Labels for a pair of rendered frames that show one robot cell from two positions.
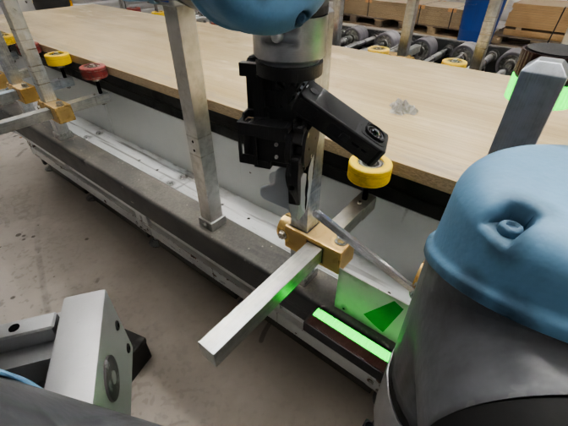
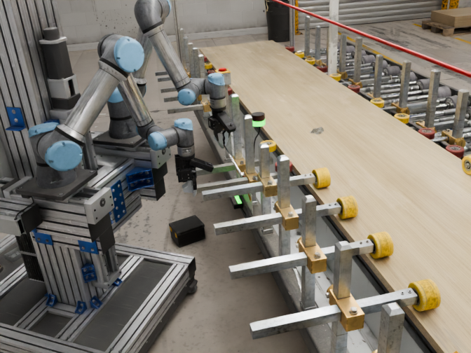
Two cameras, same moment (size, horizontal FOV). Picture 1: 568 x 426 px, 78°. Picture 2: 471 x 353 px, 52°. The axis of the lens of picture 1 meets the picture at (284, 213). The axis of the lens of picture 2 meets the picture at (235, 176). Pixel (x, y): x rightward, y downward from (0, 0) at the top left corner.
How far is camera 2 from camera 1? 204 cm
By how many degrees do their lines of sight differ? 35
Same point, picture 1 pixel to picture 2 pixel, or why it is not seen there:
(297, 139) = (215, 123)
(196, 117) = not seen: hidden behind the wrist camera
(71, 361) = not seen: hidden behind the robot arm
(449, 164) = (292, 150)
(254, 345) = (254, 253)
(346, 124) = (223, 122)
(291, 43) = (213, 104)
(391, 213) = not seen: hidden behind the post
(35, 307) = (170, 202)
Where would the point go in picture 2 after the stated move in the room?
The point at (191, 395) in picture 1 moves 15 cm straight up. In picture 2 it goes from (211, 258) to (209, 239)
